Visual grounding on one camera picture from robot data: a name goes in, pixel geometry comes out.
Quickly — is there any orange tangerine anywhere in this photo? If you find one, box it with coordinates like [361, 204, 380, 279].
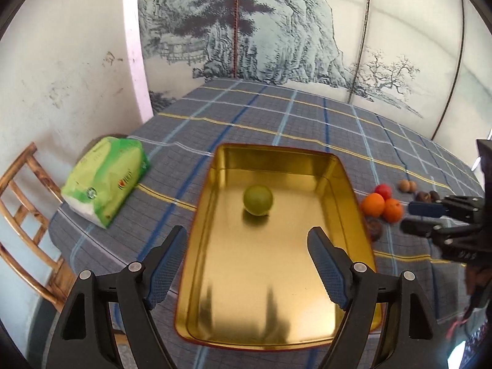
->
[382, 198, 404, 224]
[360, 192, 385, 218]

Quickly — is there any dark brown nut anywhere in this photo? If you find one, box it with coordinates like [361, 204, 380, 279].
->
[415, 191, 431, 202]
[429, 191, 440, 202]

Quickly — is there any plaid grey tablecloth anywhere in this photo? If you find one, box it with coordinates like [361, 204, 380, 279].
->
[48, 79, 483, 368]

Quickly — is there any dark brown avocado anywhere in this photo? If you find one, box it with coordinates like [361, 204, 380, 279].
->
[365, 217, 383, 242]

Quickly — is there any small red fruit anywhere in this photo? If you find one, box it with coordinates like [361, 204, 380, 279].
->
[375, 183, 393, 201]

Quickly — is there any green tissue pack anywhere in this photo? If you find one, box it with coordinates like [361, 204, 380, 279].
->
[61, 136, 149, 228]

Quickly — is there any wooden chair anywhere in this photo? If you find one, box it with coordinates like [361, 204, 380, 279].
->
[1, 142, 76, 312]

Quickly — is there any gold metal tin box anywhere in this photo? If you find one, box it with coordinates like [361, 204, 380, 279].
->
[175, 143, 375, 351]

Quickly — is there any landscape painted folding screen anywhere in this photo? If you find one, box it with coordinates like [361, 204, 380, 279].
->
[137, 0, 491, 162]

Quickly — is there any green lime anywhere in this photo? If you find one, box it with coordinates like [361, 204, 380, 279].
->
[243, 185, 274, 216]

